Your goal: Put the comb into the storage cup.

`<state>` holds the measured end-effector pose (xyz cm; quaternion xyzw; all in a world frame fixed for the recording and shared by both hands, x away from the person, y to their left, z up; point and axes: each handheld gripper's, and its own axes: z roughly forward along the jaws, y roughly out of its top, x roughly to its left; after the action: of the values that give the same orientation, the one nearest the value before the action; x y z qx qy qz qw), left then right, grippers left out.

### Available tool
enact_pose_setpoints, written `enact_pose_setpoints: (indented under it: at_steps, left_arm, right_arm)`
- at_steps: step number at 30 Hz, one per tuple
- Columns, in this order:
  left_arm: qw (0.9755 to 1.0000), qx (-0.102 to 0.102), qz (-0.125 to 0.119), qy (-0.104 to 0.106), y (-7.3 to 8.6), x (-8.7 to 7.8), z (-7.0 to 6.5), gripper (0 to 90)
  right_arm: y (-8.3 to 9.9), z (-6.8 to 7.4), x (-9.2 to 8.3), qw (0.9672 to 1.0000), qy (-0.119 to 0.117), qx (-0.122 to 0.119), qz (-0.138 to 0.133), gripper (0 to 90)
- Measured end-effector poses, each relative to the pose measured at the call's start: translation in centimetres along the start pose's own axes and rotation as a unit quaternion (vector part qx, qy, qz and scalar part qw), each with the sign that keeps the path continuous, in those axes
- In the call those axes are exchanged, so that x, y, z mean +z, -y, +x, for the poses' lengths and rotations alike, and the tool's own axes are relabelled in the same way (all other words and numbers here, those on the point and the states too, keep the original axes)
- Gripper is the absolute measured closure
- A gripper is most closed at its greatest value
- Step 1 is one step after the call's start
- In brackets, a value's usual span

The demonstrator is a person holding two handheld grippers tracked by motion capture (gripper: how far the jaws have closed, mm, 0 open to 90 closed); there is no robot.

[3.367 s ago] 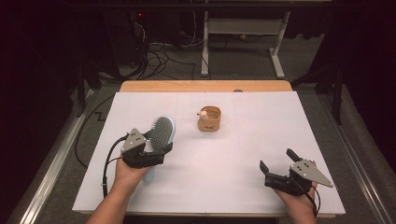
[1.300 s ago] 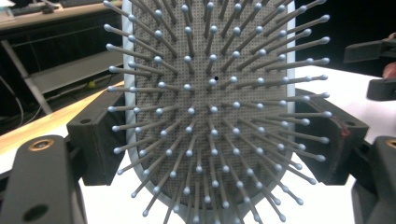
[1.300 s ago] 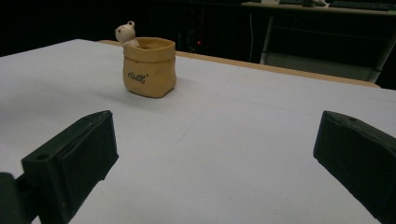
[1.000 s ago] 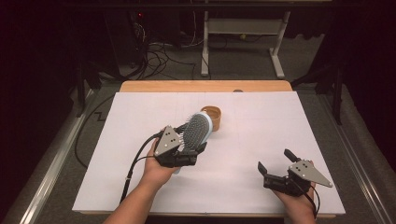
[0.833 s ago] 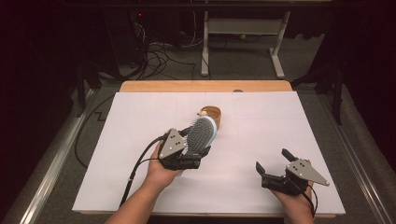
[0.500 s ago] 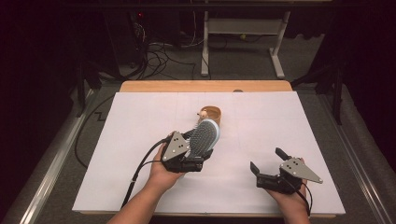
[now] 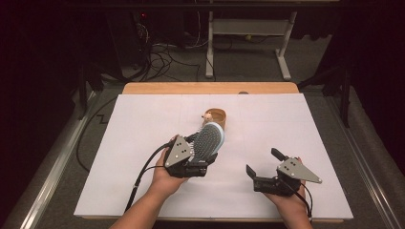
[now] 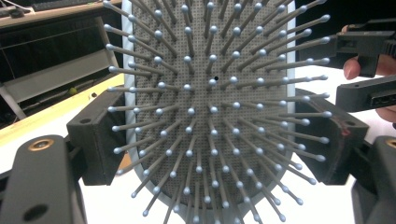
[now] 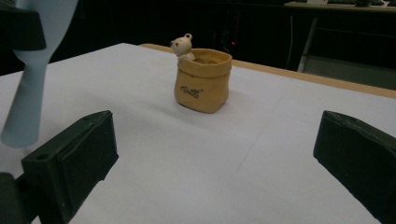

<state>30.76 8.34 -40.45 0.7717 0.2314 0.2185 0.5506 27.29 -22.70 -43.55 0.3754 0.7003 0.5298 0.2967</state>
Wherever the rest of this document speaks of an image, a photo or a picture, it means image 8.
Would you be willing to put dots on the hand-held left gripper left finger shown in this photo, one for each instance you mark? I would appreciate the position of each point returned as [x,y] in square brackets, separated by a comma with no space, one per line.
[96,140]

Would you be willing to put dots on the dark keyboard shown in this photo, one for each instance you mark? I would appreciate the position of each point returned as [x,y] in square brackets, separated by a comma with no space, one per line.
[62,4]

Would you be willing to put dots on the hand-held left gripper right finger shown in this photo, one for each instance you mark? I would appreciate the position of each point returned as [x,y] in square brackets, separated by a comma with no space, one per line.
[339,146]

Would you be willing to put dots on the wooden desk in background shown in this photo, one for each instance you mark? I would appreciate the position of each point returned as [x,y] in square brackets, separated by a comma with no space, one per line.
[46,17]

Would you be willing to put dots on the small yellow-green ball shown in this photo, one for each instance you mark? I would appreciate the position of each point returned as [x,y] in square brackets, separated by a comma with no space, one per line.
[72,90]

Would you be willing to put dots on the light blue hairbrush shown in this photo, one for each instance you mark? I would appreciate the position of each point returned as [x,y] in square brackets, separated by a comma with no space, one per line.
[211,93]

